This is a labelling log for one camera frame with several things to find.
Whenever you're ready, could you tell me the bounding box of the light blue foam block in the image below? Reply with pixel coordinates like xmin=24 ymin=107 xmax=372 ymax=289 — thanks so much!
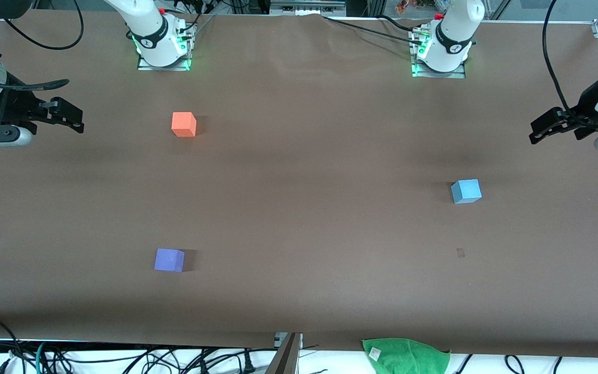
xmin=451 ymin=179 xmax=483 ymax=205

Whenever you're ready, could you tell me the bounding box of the orange foam block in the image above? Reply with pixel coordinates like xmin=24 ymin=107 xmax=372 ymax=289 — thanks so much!
xmin=171 ymin=112 xmax=197 ymax=138

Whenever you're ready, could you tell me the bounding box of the purple foam block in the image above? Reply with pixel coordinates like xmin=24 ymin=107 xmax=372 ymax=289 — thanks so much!
xmin=154 ymin=248 xmax=186 ymax=273

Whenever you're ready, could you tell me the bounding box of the grey power strip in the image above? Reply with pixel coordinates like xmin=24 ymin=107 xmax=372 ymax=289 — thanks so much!
xmin=270 ymin=0 xmax=347 ymax=17

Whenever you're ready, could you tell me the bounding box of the green microfibre cloth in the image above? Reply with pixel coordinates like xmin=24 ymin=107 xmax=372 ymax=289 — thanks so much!
xmin=361 ymin=338 xmax=451 ymax=374

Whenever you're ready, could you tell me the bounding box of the grey metal bar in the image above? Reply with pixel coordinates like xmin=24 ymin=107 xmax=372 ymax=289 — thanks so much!
xmin=264 ymin=332 xmax=303 ymax=374

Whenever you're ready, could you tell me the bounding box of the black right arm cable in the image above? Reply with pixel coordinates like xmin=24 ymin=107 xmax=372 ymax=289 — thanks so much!
xmin=0 ymin=0 xmax=85 ymax=94

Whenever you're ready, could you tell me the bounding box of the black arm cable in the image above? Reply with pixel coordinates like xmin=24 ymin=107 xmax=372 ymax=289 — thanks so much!
xmin=0 ymin=0 xmax=85 ymax=94
xmin=542 ymin=0 xmax=576 ymax=116

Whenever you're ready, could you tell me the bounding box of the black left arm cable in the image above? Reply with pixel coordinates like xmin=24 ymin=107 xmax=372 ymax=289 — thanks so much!
xmin=542 ymin=0 xmax=576 ymax=116

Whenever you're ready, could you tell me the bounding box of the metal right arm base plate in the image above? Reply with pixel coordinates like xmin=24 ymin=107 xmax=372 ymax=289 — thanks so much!
xmin=137 ymin=23 xmax=192 ymax=72

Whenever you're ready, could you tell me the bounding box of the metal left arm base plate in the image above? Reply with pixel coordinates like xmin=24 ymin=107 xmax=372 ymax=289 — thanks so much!
xmin=410 ymin=29 xmax=467 ymax=79

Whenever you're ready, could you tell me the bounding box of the white metal bracket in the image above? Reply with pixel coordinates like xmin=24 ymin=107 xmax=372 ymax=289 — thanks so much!
xmin=274 ymin=332 xmax=304 ymax=349

